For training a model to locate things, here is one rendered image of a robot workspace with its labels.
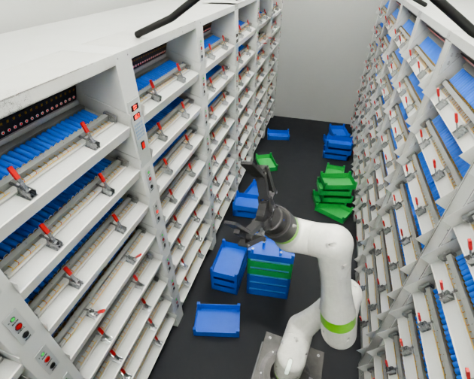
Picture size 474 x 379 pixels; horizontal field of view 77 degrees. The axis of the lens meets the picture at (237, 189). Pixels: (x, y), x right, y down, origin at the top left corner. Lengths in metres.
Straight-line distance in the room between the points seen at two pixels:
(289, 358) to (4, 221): 1.18
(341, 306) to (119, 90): 1.03
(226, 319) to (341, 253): 1.49
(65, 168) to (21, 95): 0.25
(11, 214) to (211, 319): 1.61
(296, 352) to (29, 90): 1.37
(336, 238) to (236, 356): 1.43
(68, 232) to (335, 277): 0.83
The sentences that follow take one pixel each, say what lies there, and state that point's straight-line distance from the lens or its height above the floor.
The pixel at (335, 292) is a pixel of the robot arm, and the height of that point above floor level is 1.17.
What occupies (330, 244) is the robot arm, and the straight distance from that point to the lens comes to 0.86.
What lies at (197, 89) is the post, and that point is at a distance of 1.83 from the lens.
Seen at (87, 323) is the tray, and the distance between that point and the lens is 1.34.
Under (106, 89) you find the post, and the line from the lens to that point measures 1.20.
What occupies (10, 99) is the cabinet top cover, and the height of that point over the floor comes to 1.72.
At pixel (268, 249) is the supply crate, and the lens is 2.09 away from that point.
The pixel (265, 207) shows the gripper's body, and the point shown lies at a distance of 0.73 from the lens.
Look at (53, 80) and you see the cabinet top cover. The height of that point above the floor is 1.72.
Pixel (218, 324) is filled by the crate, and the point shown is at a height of 0.00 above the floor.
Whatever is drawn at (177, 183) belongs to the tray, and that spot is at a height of 0.92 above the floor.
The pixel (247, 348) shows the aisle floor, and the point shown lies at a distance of 2.16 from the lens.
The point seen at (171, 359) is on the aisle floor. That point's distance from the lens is 2.18.
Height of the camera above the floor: 1.97
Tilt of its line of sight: 38 degrees down
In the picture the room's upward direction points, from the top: straight up
